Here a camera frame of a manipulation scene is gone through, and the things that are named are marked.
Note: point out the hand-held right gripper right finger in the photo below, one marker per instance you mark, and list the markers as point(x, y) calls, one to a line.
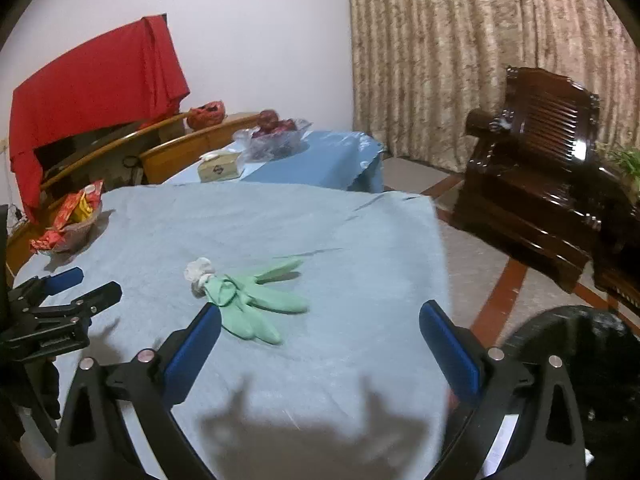
point(450, 355)

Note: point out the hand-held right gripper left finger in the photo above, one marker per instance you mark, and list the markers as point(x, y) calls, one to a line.
point(192, 345)

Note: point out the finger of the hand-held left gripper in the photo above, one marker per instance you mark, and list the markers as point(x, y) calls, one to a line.
point(65, 280)
point(97, 297)

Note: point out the green rubber glove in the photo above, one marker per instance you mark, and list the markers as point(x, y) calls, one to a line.
point(277, 297)
point(250, 325)

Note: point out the black trash bag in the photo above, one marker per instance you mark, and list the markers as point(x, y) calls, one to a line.
point(590, 350)

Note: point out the small red snack packet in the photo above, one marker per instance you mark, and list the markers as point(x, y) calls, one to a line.
point(47, 241)

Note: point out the yellow snack packet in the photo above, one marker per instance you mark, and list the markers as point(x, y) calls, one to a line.
point(81, 211)

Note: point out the small beige tissue wad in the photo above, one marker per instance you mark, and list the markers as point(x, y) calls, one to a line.
point(199, 272)

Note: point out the dark television screen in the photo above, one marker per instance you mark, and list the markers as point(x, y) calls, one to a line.
point(75, 152)

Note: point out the beige tissue box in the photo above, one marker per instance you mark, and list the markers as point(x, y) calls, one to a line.
point(219, 167)

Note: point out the dark wooden armchair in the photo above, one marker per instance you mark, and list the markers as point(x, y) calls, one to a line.
point(530, 175)

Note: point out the red cloth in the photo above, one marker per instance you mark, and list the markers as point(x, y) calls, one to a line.
point(100, 80)

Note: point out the red plastic bag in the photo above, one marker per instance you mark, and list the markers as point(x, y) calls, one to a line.
point(205, 116)

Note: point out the glass fruit bowl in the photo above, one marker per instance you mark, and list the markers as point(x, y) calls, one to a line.
point(275, 147)

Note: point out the small table with blue cover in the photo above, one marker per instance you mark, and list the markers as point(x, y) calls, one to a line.
point(320, 160)

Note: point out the red apple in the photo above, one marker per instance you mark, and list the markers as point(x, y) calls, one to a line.
point(268, 120)
point(284, 126)

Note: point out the green potted plant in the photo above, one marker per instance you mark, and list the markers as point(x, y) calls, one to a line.
point(625, 160)

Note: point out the beige patterned curtain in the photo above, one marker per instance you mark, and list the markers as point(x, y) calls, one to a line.
point(450, 60)

